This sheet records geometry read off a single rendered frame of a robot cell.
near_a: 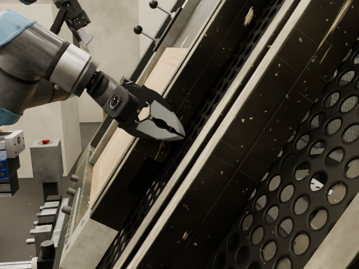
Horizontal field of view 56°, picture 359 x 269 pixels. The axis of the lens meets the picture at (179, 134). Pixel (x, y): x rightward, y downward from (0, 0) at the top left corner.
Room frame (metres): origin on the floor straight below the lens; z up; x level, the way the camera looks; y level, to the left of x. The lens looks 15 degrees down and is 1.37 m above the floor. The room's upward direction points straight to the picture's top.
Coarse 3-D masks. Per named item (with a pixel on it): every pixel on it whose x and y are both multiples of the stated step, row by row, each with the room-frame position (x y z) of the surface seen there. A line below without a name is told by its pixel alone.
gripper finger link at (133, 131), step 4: (120, 124) 0.58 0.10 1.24; (132, 124) 0.59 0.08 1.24; (136, 124) 0.59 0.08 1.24; (124, 128) 0.58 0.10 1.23; (128, 128) 0.58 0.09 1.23; (132, 128) 0.59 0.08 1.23; (136, 128) 0.59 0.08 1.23; (128, 132) 0.58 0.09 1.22; (132, 132) 0.59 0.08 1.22; (136, 132) 0.59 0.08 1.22; (140, 132) 0.59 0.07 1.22; (136, 136) 0.59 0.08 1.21; (140, 136) 0.59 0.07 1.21; (144, 136) 0.59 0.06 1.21; (148, 136) 0.59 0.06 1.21
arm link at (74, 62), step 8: (72, 48) 0.57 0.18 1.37; (64, 56) 0.56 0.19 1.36; (72, 56) 0.56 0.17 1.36; (80, 56) 0.57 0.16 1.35; (88, 56) 0.58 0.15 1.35; (64, 64) 0.55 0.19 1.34; (72, 64) 0.56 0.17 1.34; (80, 64) 0.56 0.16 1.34; (88, 64) 0.58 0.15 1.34; (56, 72) 0.55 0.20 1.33; (64, 72) 0.55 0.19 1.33; (72, 72) 0.55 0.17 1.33; (80, 72) 0.56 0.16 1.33; (56, 80) 0.56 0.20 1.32; (64, 80) 0.56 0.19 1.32; (72, 80) 0.56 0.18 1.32; (80, 80) 0.56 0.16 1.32; (56, 88) 0.58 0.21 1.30; (64, 88) 0.57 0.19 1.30; (72, 88) 0.56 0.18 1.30
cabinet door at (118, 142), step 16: (176, 48) 1.16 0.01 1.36; (160, 64) 1.28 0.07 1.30; (176, 64) 1.01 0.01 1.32; (160, 80) 1.10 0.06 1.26; (144, 112) 1.04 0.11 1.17; (112, 144) 1.22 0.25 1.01; (128, 144) 0.98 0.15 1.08; (112, 160) 1.05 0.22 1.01; (96, 176) 1.12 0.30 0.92; (96, 192) 0.97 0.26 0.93
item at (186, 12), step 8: (192, 0) 1.41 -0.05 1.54; (184, 8) 1.41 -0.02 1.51; (192, 8) 1.41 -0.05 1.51; (184, 16) 1.41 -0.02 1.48; (176, 24) 1.40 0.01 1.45; (184, 24) 1.41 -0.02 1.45; (168, 32) 1.39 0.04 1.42; (176, 32) 1.40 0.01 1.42; (168, 40) 1.39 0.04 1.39; (160, 48) 1.39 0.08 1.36; (152, 56) 1.41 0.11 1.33; (160, 56) 1.39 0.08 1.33; (152, 64) 1.38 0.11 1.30; (144, 72) 1.37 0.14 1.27; (144, 80) 1.37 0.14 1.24; (112, 128) 1.34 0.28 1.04; (104, 136) 1.34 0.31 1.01; (104, 144) 1.34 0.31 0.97; (96, 152) 1.33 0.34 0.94; (96, 160) 1.33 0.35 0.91
